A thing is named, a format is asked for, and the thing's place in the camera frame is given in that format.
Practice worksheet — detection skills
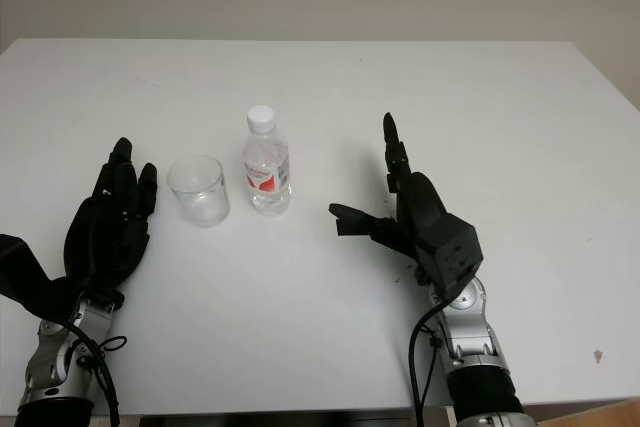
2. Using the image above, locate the clear glass cup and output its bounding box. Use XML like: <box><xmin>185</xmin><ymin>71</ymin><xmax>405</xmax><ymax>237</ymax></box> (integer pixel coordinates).
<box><xmin>166</xmin><ymin>154</ymin><xmax>232</xmax><ymax>229</ymax></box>

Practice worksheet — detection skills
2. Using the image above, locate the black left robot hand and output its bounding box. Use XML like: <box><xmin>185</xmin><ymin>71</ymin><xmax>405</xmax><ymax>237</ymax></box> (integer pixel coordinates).
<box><xmin>63</xmin><ymin>136</ymin><xmax>159</xmax><ymax>299</ymax></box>

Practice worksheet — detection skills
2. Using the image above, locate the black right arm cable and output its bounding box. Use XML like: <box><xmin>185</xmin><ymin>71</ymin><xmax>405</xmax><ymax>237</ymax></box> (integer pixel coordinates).
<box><xmin>408</xmin><ymin>296</ymin><xmax>447</xmax><ymax>409</ymax></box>

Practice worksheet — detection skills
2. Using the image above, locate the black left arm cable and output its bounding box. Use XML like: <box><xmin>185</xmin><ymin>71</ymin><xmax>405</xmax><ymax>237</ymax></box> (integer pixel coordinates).
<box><xmin>63</xmin><ymin>320</ymin><xmax>129</xmax><ymax>427</ymax></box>

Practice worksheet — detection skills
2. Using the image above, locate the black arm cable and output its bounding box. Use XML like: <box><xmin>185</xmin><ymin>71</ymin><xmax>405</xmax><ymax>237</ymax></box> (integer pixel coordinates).
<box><xmin>63</xmin><ymin>320</ymin><xmax>129</xmax><ymax>427</ymax></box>
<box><xmin>408</xmin><ymin>296</ymin><xmax>447</xmax><ymax>409</ymax></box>

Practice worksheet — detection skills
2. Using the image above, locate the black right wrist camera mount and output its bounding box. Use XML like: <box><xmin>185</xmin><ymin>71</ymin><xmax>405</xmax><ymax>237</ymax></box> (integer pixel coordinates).
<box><xmin>413</xmin><ymin>213</ymin><xmax>485</xmax><ymax>302</ymax></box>

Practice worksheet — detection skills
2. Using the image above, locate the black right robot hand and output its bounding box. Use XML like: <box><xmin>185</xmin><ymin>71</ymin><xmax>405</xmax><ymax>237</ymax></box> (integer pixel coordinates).
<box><xmin>328</xmin><ymin>111</ymin><xmax>449</xmax><ymax>286</ymax></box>

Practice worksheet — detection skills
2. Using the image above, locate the clear plastic water bottle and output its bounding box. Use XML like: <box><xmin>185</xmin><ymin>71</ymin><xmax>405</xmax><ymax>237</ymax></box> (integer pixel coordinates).
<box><xmin>241</xmin><ymin>104</ymin><xmax>293</xmax><ymax>217</ymax></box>

